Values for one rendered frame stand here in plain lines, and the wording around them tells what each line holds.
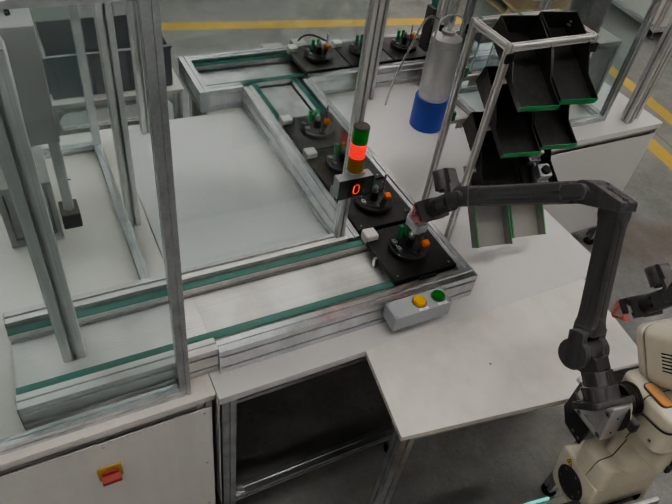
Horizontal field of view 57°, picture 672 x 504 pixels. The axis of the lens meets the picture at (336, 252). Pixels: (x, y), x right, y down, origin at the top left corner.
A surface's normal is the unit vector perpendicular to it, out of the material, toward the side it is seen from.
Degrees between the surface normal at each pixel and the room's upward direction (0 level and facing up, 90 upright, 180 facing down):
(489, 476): 0
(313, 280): 0
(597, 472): 90
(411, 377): 0
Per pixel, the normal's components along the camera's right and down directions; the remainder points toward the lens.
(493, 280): 0.11, -0.72
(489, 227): 0.28, -0.02
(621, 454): -0.95, 0.13
